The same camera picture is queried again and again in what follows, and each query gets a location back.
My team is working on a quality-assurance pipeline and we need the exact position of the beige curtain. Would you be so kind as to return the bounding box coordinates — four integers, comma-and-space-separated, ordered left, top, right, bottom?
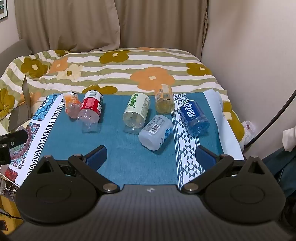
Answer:
14, 0, 121, 53
114, 0, 210, 50

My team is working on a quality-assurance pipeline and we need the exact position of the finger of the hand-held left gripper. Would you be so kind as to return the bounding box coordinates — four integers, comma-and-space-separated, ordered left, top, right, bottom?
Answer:
0, 129, 28, 165

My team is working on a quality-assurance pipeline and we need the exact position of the black cable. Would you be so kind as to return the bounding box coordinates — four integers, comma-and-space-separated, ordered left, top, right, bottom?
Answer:
244, 88, 296, 149

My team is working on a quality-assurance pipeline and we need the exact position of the green label clear cup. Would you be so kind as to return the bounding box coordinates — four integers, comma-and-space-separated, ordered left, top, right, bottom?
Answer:
122, 93, 151, 135

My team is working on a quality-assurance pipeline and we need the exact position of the white plastic bag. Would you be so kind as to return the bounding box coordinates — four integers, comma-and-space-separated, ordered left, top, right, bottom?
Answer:
240, 120, 257, 150

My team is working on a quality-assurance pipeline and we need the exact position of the red label clear cup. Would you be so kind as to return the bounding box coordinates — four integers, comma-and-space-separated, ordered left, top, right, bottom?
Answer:
76, 90, 104, 134

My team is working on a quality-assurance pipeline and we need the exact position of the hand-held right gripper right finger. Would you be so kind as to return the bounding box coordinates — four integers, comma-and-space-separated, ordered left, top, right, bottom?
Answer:
181, 146, 267, 194

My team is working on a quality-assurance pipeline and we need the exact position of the teal patterned cloth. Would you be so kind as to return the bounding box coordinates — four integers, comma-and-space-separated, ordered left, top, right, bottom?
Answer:
5, 89, 245, 188

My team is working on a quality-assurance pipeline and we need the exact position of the orange label clear cup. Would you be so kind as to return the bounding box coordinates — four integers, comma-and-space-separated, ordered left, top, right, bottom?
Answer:
63, 91, 82, 119

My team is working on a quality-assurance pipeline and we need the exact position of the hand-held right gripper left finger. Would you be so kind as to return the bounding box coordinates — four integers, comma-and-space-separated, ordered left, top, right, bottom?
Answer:
36, 146, 120, 194

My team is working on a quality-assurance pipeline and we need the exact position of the floral striped blanket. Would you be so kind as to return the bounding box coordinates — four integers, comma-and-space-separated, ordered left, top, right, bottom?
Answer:
0, 47, 245, 149

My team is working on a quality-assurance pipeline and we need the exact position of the dark blue cloth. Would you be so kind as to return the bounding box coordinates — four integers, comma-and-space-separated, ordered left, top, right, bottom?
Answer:
262, 147, 296, 197

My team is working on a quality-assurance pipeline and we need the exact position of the grey laptop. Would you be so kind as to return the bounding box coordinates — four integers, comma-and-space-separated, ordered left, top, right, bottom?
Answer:
8, 74, 33, 133

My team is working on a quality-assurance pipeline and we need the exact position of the blue label clear cup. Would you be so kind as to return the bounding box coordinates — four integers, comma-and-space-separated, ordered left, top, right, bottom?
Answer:
179, 100, 210, 137

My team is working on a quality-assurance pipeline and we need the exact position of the white cloth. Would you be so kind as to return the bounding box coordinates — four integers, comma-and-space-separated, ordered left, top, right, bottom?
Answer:
282, 123, 296, 152

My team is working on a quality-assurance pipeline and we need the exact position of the grey headboard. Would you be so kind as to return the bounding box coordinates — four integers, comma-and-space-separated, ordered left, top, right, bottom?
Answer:
0, 39, 33, 67

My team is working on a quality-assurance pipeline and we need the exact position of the yellow box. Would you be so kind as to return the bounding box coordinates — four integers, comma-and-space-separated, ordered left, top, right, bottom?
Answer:
0, 195, 23, 235

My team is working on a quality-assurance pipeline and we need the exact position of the framed wall picture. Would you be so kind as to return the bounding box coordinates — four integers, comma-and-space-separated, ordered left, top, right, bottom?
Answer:
0, 0, 8, 19

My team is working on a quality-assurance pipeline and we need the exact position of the yellow label clear cup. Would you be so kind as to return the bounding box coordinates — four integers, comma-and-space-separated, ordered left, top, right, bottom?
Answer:
154, 84, 175, 114

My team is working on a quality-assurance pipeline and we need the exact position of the white barcode label cup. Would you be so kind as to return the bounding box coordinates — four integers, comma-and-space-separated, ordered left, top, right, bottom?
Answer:
138, 115, 174, 151

